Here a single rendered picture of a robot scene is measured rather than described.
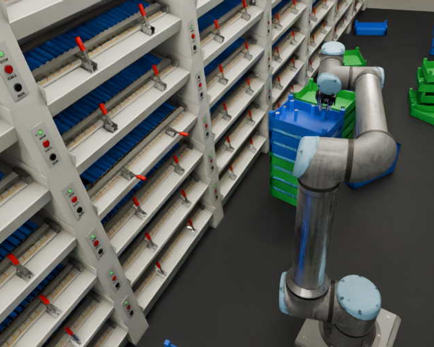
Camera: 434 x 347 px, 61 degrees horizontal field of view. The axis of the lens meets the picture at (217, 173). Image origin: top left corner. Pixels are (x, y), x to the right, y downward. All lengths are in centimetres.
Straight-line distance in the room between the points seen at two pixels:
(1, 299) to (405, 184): 200
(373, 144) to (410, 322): 98
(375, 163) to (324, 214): 21
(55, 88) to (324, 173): 72
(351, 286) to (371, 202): 87
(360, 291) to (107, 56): 111
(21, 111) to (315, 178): 74
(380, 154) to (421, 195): 131
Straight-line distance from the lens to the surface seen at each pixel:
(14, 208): 105
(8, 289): 115
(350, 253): 195
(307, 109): 196
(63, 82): 106
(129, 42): 123
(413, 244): 206
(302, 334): 161
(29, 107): 97
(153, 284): 172
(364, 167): 100
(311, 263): 125
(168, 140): 143
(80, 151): 113
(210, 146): 171
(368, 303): 140
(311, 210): 109
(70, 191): 110
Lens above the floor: 153
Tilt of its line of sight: 41 degrees down
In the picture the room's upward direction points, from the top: 8 degrees counter-clockwise
